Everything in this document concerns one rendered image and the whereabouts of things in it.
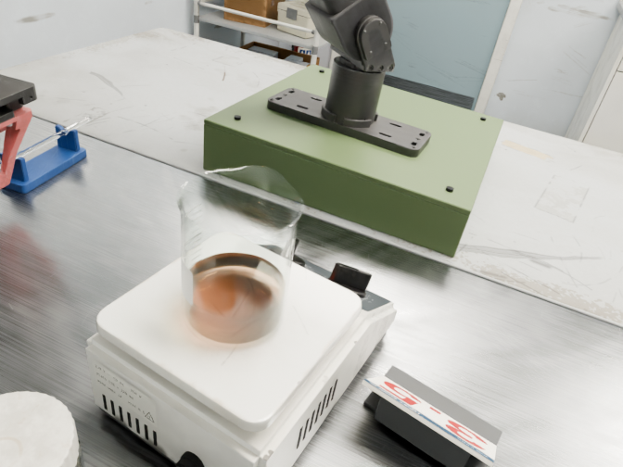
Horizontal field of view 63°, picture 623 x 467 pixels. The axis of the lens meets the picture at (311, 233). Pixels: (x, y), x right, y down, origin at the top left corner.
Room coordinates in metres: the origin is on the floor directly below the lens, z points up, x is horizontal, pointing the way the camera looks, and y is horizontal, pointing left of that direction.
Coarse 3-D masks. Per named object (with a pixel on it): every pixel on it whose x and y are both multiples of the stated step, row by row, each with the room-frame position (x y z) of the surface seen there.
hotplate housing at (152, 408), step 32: (384, 320) 0.28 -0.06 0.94; (96, 352) 0.19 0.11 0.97; (352, 352) 0.23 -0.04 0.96; (96, 384) 0.19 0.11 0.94; (128, 384) 0.18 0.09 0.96; (160, 384) 0.17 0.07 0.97; (320, 384) 0.20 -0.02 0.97; (128, 416) 0.18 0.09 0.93; (160, 416) 0.17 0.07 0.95; (192, 416) 0.16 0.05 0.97; (288, 416) 0.17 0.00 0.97; (320, 416) 0.20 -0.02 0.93; (160, 448) 0.17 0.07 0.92; (192, 448) 0.16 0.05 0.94; (224, 448) 0.15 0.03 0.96; (256, 448) 0.15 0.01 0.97; (288, 448) 0.16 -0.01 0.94
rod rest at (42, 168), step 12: (72, 132) 0.51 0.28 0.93; (60, 144) 0.52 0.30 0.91; (72, 144) 0.51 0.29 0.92; (0, 156) 0.44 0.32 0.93; (36, 156) 0.49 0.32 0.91; (48, 156) 0.49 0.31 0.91; (60, 156) 0.50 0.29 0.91; (72, 156) 0.50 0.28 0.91; (84, 156) 0.52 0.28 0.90; (24, 168) 0.44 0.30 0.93; (36, 168) 0.46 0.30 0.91; (48, 168) 0.47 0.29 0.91; (60, 168) 0.48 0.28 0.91; (12, 180) 0.43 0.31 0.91; (24, 180) 0.43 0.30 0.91; (36, 180) 0.44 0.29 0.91; (24, 192) 0.43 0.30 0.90
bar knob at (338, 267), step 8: (336, 264) 0.31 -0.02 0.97; (344, 264) 0.31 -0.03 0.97; (336, 272) 0.30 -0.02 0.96; (344, 272) 0.30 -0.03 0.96; (352, 272) 0.31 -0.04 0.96; (360, 272) 0.31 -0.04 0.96; (368, 272) 0.31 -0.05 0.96; (336, 280) 0.30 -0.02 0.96; (344, 280) 0.30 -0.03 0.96; (352, 280) 0.30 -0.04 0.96; (360, 280) 0.31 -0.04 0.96; (368, 280) 0.31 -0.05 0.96; (352, 288) 0.30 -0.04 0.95; (360, 288) 0.30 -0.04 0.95; (360, 296) 0.29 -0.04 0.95
